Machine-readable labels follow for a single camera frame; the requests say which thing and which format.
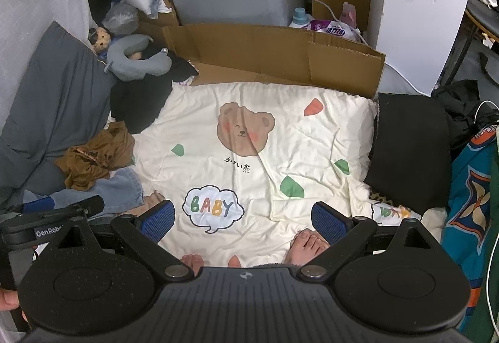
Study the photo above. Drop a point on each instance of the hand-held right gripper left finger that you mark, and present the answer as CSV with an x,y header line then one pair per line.
x,y
158,219

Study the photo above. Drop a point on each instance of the flattened cardboard box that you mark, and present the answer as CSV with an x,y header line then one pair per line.
x,y
273,50

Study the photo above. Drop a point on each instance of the white printed blanket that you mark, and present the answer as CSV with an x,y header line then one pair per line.
x,y
273,179

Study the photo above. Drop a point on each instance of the dark round table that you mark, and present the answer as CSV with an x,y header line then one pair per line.
x,y
479,21

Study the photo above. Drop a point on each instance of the small teddy bear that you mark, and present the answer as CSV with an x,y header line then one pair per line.
x,y
102,39

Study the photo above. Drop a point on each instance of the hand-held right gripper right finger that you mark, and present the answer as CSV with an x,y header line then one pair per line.
x,y
331,223

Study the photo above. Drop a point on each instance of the grey neck pillow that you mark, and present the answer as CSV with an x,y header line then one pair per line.
x,y
124,62

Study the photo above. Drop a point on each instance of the brown crumpled garment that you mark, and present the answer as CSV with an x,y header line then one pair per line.
x,y
97,155

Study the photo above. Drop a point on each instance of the black pants with floral print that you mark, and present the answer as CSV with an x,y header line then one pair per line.
x,y
409,148

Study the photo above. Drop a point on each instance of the teal printed garment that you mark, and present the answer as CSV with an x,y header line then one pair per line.
x,y
464,218

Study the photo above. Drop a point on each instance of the blue detergent bottle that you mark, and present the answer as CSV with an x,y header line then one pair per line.
x,y
300,17

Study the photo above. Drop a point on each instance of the person's left foot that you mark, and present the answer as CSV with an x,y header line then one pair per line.
x,y
193,263

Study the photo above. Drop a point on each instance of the person's left hand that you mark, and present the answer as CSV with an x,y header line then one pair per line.
x,y
7,301

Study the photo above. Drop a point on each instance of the person's foot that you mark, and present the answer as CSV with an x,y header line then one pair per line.
x,y
306,249
193,263

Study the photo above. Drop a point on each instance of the person's right foot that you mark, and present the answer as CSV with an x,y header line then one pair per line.
x,y
306,249

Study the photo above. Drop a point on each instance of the black jacket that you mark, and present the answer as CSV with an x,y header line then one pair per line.
x,y
460,105

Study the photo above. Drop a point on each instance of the pink bottle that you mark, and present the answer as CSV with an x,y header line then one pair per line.
x,y
349,13

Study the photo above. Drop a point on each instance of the clear plastic bag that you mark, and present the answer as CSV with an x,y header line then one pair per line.
x,y
121,17

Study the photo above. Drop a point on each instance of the light blue jeans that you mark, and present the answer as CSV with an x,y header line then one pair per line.
x,y
117,187

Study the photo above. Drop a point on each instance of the black crumpled garment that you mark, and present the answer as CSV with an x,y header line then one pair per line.
x,y
140,101

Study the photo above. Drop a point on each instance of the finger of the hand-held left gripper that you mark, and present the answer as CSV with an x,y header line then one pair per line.
x,y
82,205
37,206

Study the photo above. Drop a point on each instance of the purple white detergent bag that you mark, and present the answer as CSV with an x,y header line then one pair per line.
x,y
335,30

